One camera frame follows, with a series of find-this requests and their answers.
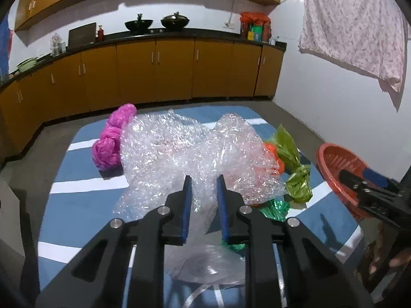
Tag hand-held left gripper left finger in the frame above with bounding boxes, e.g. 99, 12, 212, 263
34, 175, 193, 308

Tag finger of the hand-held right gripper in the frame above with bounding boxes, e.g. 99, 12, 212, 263
340, 169, 402, 223
364, 167, 411, 197

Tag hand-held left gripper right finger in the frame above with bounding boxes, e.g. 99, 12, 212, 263
217, 175, 375, 308

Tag orange plastic basket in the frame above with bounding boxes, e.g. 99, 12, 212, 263
316, 143, 373, 220

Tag olive green plastic bag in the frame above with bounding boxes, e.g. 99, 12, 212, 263
268, 124, 313, 203

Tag shiny dark green plastic bag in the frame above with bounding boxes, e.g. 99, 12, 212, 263
221, 199, 291, 255

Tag clear plastic bag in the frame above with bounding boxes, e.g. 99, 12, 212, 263
165, 212, 246, 287

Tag clear bubble wrap sheet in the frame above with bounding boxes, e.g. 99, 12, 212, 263
112, 109, 288, 232

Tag orange red plastic bag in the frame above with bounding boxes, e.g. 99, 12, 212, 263
250, 143, 286, 206

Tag person's right hand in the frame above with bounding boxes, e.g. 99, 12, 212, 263
366, 226, 411, 276

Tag pink plastic bag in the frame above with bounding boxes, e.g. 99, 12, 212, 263
92, 103, 137, 171

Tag blue white striped mat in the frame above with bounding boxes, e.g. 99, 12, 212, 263
39, 104, 365, 308

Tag wooden base cabinets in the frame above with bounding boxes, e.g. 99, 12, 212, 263
0, 29, 287, 164

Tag floral hanging cloth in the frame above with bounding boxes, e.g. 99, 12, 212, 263
298, 0, 410, 94

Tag orange bag of packets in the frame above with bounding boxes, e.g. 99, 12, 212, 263
240, 12, 271, 42

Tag black wok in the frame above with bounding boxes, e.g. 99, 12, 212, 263
125, 13, 154, 33
161, 11, 191, 30

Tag dark chopping board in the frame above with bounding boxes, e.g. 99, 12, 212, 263
68, 22, 97, 50

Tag glass jar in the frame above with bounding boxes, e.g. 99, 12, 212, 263
51, 33, 67, 57

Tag green basin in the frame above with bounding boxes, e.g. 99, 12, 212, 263
17, 58, 38, 74

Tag multicoloured hanging cloth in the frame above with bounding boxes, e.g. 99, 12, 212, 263
0, 22, 13, 75

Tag wall socket with cable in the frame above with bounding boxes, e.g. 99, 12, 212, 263
224, 0, 239, 29

